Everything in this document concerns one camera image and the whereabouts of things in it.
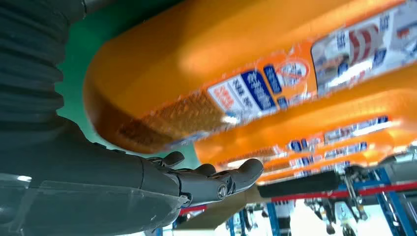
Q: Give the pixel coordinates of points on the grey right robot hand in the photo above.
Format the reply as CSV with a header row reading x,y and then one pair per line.
x,y
81,189

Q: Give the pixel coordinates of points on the blue red metal rack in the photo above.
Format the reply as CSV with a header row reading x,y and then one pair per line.
x,y
358,191

